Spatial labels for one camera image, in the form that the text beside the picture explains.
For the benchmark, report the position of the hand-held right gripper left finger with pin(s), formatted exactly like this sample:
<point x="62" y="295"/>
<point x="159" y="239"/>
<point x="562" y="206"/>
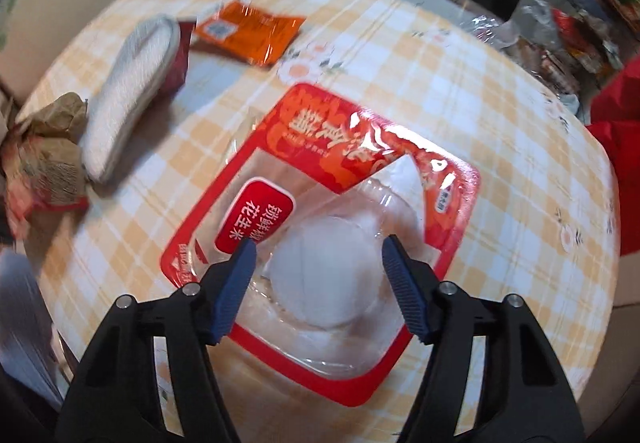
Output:
<point x="232" y="295"/>

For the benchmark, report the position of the yellow plaid tablecloth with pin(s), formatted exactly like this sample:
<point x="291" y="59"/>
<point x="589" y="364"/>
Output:
<point x="500" y="123"/>

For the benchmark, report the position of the dark red snack package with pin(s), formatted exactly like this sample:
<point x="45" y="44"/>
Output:
<point x="125" y="93"/>

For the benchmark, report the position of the brown paper wrapper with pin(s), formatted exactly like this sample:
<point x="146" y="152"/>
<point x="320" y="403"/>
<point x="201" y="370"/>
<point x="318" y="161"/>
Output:
<point x="50" y="158"/>

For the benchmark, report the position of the red apron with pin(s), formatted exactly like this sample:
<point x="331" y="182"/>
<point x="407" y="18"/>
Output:
<point x="617" y="148"/>

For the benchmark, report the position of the orange sauce packet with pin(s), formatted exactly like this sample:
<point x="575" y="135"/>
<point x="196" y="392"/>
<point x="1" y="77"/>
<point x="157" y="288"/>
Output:
<point x="250" y="30"/>

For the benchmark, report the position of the red white plastic tray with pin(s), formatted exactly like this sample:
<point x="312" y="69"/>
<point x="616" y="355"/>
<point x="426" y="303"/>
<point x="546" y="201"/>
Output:
<point x="320" y="158"/>

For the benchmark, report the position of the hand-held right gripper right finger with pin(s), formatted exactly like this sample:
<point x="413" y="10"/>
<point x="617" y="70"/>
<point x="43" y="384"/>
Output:
<point x="407" y="295"/>

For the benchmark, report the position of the plastic bags on floor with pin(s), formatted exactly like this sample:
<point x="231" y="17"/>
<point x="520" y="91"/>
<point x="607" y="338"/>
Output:
<point x="540" y="48"/>

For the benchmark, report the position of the white round pad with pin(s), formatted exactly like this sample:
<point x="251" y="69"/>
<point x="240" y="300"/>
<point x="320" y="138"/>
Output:
<point x="325" y="273"/>

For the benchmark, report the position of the white green bag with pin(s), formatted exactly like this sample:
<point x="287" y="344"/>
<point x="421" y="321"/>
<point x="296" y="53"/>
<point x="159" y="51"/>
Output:
<point x="10" y="8"/>

